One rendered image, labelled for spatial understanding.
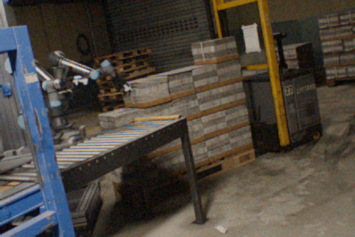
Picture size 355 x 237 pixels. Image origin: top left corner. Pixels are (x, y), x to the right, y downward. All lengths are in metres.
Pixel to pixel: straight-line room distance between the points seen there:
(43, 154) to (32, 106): 0.22
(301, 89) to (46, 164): 3.44
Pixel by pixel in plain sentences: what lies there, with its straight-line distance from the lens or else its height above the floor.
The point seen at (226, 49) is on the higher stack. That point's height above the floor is 1.18.
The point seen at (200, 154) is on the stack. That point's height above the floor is 0.25.
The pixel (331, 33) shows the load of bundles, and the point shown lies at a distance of 8.61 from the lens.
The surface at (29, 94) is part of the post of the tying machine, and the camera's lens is 2.12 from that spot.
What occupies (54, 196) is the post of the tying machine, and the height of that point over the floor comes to 0.77.
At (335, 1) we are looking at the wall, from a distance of 10.24.
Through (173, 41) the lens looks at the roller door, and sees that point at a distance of 12.00.
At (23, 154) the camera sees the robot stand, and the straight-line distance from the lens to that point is 3.61.
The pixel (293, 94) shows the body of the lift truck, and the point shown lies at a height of 0.57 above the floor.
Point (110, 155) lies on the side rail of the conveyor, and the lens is 2.72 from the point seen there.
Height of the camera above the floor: 1.36
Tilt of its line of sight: 8 degrees down
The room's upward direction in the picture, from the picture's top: 11 degrees counter-clockwise
